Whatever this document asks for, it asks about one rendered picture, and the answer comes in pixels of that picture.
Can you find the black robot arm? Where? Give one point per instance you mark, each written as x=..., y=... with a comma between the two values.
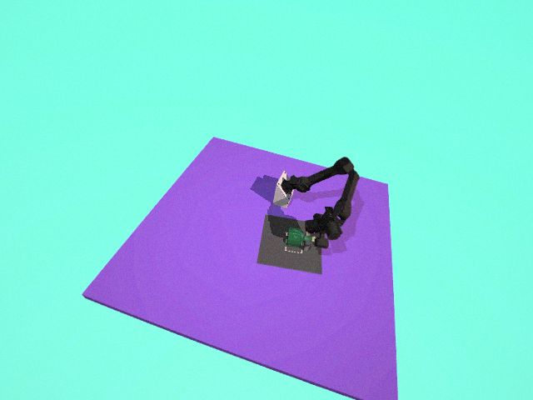
x=343, y=206

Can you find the green glass bottle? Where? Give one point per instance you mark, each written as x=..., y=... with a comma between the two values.
x=295, y=237

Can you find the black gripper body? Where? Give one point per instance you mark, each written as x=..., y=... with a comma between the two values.
x=322, y=241

